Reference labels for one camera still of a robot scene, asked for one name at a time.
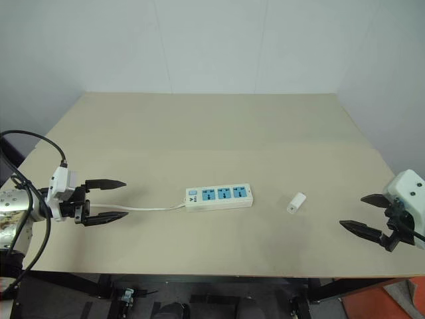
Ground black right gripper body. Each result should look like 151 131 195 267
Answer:
380 199 416 255

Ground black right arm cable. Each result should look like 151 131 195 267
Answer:
394 219 425 241

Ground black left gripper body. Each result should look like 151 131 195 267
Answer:
59 184 92 227

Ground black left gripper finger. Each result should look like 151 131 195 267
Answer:
84 178 128 193
82 211 130 228

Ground black metal table frame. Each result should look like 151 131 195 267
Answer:
13 270 411 319

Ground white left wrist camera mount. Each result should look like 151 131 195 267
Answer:
45 165 81 223

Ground white power strip cord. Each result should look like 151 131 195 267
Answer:
88 196 187 213

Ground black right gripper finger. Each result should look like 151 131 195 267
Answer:
360 193 389 209
339 219 383 244

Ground white power strip blue sockets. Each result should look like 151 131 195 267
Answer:
185 181 254 213

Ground orange panel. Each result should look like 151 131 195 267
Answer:
340 276 425 319

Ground white plug adapter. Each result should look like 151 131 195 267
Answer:
286 191 307 214

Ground dark rounded shape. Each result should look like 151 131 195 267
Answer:
155 301 187 319

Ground grey cloth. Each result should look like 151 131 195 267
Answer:
383 278 425 319

